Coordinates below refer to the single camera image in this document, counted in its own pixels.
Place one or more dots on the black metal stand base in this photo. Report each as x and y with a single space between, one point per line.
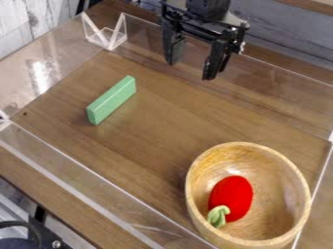
49 240

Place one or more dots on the round wooden bowl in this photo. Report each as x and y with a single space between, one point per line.
281 203

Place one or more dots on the red plush strawberry toy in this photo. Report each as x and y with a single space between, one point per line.
230 200

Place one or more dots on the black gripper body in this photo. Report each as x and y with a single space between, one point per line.
207 20

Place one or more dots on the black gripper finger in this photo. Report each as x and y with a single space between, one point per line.
174 42
217 59

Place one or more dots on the green rectangular block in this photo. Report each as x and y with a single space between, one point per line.
106 104

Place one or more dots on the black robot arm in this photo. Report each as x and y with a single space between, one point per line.
206 20

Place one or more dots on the clear acrylic corner bracket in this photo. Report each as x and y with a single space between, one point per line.
106 37

